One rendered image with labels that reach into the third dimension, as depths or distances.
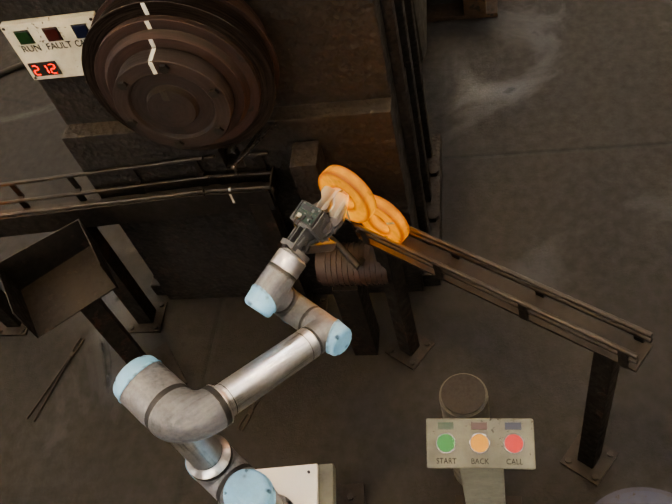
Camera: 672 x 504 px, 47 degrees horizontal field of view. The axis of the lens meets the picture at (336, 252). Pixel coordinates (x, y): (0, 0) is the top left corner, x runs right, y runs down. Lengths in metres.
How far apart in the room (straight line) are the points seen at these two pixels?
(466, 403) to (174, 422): 0.73
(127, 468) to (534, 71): 2.24
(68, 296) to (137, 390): 0.77
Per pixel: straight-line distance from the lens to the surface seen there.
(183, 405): 1.58
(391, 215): 1.95
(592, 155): 3.10
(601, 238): 2.85
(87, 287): 2.34
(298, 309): 1.79
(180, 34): 1.82
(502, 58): 3.51
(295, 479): 2.15
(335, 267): 2.20
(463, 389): 1.96
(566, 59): 3.49
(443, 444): 1.80
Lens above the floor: 2.28
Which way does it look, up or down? 52 degrees down
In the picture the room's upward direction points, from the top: 18 degrees counter-clockwise
